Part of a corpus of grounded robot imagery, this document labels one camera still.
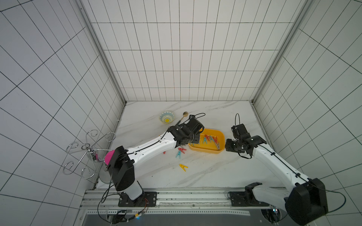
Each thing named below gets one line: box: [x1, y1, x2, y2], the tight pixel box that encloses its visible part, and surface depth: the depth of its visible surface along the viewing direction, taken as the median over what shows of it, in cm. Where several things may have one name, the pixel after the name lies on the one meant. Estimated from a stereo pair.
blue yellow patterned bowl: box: [158, 110, 175, 125], surface depth 109 cm
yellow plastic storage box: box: [188, 128, 225, 154], surface depth 96 cm
